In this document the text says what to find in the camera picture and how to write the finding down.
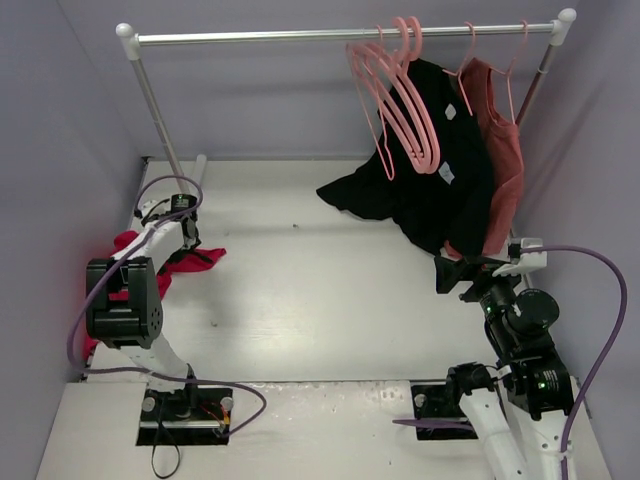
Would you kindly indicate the pink hanger holding black shirt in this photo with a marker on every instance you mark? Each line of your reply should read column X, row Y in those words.
column 456, row 76

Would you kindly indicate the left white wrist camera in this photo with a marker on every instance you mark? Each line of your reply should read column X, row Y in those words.
column 160, row 206

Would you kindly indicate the black t shirt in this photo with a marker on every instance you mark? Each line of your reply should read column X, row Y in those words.
column 450, row 207

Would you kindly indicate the rust red tank top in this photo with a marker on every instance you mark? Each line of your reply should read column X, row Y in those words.
column 501, row 137

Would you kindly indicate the thick pink plastic hanger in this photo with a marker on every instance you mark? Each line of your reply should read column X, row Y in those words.
column 411, row 120

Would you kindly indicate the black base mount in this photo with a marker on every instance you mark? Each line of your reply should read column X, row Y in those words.
column 430, row 400
column 195, row 416

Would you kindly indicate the white metal clothes rack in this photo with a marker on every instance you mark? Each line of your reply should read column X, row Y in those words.
column 132, row 42

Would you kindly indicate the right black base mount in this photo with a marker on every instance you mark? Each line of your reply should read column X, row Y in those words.
column 430, row 400

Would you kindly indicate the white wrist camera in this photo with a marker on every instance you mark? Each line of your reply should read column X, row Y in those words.
column 160, row 206
column 525, row 255

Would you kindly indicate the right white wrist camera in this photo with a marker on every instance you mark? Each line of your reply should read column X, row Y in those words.
column 525, row 255

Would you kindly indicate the thin pink wire hanger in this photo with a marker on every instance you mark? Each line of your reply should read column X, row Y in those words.
column 372, row 125

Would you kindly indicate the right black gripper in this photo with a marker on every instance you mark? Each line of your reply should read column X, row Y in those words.
column 463, row 275

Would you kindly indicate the red t shirt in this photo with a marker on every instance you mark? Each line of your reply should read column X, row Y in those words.
column 191, row 262

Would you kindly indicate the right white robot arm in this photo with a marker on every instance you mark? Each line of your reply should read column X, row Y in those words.
column 519, row 416

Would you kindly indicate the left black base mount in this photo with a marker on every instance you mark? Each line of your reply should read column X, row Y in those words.
column 195, row 416

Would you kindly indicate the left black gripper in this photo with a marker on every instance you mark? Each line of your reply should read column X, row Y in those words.
column 188, row 240

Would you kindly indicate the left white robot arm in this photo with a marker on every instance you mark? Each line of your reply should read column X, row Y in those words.
column 126, row 311

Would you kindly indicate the pink hanger holding tank top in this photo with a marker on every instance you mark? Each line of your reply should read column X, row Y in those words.
column 507, row 75

